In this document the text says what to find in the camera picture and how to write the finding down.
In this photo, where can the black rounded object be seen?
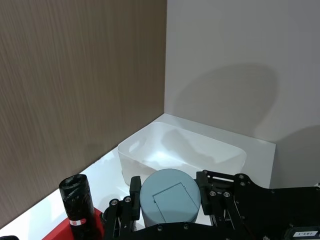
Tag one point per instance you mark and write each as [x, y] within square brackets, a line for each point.
[8, 237]

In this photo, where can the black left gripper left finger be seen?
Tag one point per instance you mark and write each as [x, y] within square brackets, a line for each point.
[135, 200]

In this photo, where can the black bag roll, red label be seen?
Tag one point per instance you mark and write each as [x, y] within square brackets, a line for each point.
[77, 200]

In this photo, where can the white plastic storage bin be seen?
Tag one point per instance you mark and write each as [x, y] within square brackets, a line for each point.
[180, 152]

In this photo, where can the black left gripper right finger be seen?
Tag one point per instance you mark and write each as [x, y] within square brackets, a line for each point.
[205, 195]

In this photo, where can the blue-grey round lidded container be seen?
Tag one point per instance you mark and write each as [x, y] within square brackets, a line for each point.
[170, 197]

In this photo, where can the red tray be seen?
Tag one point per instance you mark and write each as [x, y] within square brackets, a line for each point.
[62, 231]

